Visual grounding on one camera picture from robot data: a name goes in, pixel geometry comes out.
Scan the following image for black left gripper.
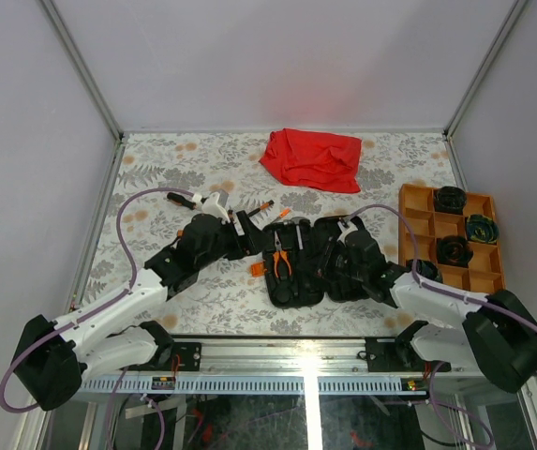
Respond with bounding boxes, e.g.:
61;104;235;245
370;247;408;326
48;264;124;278
198;212;273;272

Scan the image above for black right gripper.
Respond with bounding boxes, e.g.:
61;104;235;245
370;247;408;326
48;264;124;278
297;236;367;283

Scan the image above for orange handled pliers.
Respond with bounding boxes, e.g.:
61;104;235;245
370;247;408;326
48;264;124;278
273;231;292;284

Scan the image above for chrome claw hammer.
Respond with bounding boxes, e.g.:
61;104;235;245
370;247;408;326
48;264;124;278
284;217;310;274

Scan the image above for black plastic tool case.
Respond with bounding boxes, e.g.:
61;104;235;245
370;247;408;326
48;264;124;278
262;216;391;309

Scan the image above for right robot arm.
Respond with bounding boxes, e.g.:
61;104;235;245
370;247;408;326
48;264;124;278
316;228;537;393

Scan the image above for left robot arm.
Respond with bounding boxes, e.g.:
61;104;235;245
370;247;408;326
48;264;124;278
10;211;269;412

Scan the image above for small orange black screwdriver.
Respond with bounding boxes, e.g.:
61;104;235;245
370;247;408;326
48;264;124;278
247;200;274;218

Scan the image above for orange case latch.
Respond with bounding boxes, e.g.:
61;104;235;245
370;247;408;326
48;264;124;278
249;262;267;278

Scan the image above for black orange large screwdriver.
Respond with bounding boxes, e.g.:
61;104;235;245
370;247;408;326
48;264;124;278
166;192;197;210

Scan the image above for red cloth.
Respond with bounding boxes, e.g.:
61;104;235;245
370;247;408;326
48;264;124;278
260;128;362;194

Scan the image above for floral patterned table mat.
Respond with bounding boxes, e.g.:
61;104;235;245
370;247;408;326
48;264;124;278
73;132;455;337

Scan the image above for orange wooden divided tray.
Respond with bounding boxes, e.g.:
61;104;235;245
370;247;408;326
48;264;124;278
398;184;506;293

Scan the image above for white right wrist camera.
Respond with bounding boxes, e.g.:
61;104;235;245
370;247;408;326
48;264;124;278
337;217;356;233

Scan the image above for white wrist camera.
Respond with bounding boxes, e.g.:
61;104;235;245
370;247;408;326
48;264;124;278
337;217;356;233
191;189;230;221

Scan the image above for orange handled small saw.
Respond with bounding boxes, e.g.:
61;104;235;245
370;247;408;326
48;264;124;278
270;208;291;224

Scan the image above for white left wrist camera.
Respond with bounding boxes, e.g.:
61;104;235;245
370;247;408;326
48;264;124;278
191;189;230;221

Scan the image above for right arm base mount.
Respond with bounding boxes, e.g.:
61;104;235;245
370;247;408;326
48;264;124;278
365;337;440;373

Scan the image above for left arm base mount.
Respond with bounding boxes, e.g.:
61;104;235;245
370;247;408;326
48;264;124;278
128;341;202;373

